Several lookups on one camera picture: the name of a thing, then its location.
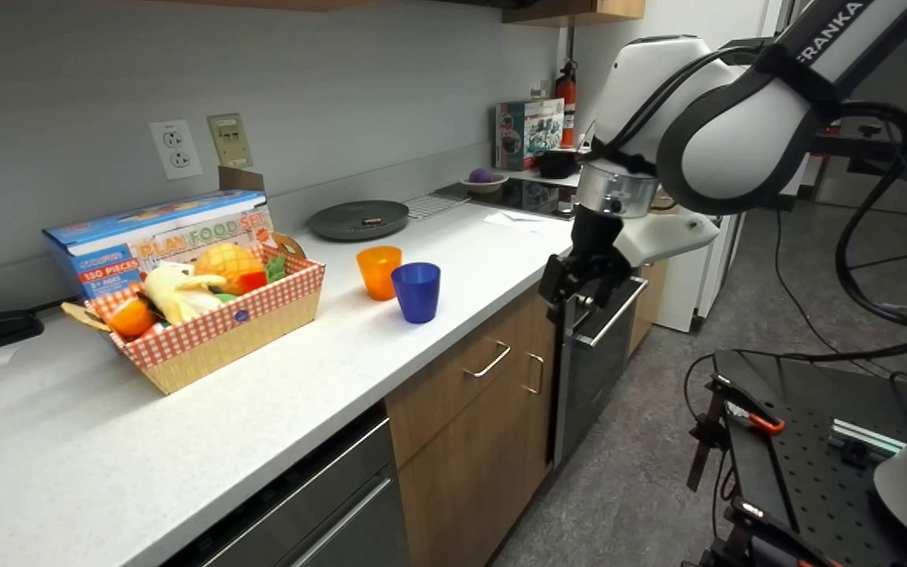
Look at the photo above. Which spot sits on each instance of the pale green strip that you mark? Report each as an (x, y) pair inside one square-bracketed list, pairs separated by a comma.
[(867, 436)]

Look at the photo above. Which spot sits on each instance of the beige wall switch plate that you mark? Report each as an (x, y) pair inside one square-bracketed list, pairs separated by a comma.
[(231, 139)]

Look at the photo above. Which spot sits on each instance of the pale yellow toy banana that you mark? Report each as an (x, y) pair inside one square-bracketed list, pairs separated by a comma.
[(174, 295)]

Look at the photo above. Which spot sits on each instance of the black perforated table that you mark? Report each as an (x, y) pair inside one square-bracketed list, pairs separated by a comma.
[(820, 493)]

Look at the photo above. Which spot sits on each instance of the white appliance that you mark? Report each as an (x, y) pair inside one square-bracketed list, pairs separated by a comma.
[(683, 295)]

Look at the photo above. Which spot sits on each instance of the blue toy food box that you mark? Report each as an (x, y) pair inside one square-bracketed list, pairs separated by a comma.
[(119, 245)]

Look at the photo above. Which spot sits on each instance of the orange plastic cup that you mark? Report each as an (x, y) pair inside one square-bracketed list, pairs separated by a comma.
[(380, 276)]

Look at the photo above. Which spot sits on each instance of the wooden front drawer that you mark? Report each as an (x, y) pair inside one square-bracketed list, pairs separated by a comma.
[(443, 379)]

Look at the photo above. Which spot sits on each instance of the black clamp orange grip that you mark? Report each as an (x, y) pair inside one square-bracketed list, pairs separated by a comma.
[(756, 424)]

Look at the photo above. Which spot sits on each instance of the wooden wall cabinet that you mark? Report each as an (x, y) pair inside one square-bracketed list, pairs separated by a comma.
[(580, 7)]

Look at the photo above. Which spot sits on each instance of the black cooktop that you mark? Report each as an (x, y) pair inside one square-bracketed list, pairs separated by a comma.
[(517, 197)]

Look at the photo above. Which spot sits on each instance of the green toy slice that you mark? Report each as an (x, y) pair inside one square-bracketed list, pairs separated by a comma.
[(277, 264)]

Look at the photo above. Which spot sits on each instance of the black pot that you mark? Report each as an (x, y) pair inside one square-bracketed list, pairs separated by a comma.
[(559, 164)]

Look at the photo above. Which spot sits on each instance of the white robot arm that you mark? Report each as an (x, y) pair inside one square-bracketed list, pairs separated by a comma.
[(747, 137)]

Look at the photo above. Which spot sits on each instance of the red fire extinguisher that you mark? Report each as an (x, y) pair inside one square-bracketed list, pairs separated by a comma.
[(568, 98)]

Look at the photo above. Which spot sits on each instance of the blue plastic cup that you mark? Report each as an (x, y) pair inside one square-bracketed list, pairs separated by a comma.
[(417, 295)]

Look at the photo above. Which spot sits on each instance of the yellow toy pineapple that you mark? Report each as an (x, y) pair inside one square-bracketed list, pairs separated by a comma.
[(227, 262)]

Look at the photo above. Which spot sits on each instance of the dark grey round plate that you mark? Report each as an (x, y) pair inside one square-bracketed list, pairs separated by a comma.
[(360, 222)]

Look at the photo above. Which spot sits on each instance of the white wall outlet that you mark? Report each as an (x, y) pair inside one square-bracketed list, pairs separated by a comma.
[(176, 148)]

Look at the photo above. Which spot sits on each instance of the toy orange fruit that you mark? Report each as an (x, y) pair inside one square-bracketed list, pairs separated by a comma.
[(133, 315)]

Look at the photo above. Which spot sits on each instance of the black steel dishwasher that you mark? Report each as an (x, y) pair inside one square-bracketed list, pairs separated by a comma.
[(316, 505)]

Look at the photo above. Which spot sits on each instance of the purple bowl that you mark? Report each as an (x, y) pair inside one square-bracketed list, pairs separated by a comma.
[(486, 177)]

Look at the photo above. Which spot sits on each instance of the red toy tomato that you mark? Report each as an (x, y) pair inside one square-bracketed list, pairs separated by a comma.
[(252, 281)]

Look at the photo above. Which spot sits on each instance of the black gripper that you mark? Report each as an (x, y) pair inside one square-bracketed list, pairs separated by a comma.
[(599, 245)]

